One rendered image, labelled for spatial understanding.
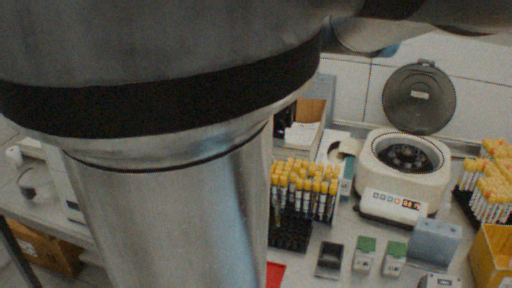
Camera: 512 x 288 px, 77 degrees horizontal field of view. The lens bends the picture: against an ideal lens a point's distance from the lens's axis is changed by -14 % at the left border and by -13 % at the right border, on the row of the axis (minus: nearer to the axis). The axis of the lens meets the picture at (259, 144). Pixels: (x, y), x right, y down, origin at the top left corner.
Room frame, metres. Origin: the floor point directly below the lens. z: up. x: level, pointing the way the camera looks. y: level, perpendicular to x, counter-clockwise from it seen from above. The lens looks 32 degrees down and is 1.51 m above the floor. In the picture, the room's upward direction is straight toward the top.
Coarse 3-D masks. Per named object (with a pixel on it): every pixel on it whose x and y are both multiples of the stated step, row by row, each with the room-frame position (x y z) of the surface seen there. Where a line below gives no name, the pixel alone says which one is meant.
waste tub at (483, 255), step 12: (480, 228) 0.52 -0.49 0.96; (492, 228) 0.51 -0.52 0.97; (504, 228) 0.51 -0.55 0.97; (480, 240) 0.50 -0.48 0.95; (492, 240) 0.51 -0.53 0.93; (504, 240) 0.51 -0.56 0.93; (468, 252) 0.52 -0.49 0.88; (480, 252) 0.48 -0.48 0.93; (492, 252) 0.44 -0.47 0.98; (504, 252) 0.50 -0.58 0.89; (480, 264) 0.45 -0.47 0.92; (492, 264) 0.41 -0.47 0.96; (504, 264) 0.47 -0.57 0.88; (480, 276) 0.43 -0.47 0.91; (492, 276) 0.40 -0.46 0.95; (504, 276) 0.39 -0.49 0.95
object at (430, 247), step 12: (420, 216) 0.56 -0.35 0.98; (420, 228) 0.52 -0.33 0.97; (432, 228) 0.52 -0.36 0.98; (444, 228) 0.52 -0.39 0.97; (456, 228) 0.51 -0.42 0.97; (420, 240) 0.52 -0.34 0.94; (432, 240) 0.51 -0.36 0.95; (444, 240) 0.50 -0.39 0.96; (456, 240) 0.49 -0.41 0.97; (408, 252) 0.52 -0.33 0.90; (420, 252) 0.51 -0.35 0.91; (432, 252) 0.50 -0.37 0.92; (444, 252) 0.49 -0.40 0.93; (408, 264) 0.51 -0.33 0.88; (420, 264) 0.50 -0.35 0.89; (432, 264) 0.49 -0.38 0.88; (444, 264) 0.49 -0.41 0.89
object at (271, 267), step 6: (270, 264) 0.52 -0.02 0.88; (276, 264) 0.52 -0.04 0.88; (282, 264) 0.52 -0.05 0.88; (270, 270) 0.51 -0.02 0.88; (276, 270) 0.51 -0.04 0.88; (282, 270) 0.50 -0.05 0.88; (270, 276) 0.49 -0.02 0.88; (276, 276) 0.49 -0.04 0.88; (282, 276) 0.48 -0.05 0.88; (270, 282) 0.47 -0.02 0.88; (276, 282) 0.47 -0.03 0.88
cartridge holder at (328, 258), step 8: (320, 248) 0.55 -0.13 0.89; (328, 248) 0.55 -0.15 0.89; (336, 248) 0.55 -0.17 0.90; (344, 248) 0.55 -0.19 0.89; (320, 256) 0.53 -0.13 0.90; (328, 256) 0.53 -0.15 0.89; (336, 256) 0.53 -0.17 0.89; (320, 264) 0.50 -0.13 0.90; (328, 264) 0.50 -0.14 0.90; (336, 264) 0.50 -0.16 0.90; (320, 272) 0.49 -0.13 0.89; (328, 272) 0.49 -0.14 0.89; (336, 272) 0.49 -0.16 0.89
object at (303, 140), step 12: (300, 108) 1.05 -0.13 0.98; (312, 108) 1.04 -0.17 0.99; (324, 108) 0.98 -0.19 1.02; (300, 120) 1.05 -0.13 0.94; (312, 120) 1.04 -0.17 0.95; (324, 120) 1.01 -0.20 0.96; (288, 132) 0.98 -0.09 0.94; (300, 132) 0.98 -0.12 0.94; (312, 132) 0.98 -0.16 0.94; (288, 144) 0.78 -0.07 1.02; (300, 144) 0.91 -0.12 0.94; (312, 144) 0.78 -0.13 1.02; (276, 156) 0.79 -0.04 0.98; (288, 156) 0.78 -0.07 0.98; (300, 156) 0.77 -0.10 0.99; (312, 156) 0.79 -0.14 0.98
